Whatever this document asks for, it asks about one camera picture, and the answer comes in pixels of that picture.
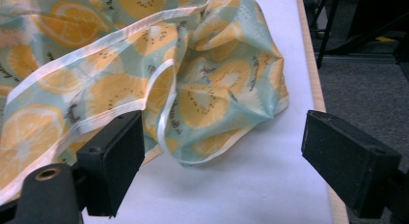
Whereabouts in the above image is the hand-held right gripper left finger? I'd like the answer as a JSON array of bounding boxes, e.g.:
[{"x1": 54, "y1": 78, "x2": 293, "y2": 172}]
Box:
[{"x1": 76, "y1": 109, "x2": 146, "y2": 218}]

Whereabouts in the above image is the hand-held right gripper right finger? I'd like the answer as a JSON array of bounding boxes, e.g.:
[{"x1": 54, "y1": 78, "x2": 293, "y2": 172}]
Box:
[{"x1": 300, "y1": 109, "x2": 402, "y2": 219}]

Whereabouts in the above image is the citrus print cloth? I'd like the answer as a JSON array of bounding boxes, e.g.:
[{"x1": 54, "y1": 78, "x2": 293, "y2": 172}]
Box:
[{"x1": 0, "y1": 0, "x2": 289, "y2": 207}]

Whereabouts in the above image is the black metal stand leg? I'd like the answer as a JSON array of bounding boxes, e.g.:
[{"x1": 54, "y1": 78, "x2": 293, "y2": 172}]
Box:
[{"x1": 315, "y1": 0, "x2": 341, "y2": 70}]

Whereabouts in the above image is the black stand frame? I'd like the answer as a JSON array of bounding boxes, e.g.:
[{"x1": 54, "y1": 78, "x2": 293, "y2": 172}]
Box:
[{"x1": 331, "y1": 0, "x2": 409, "y2": 58}]

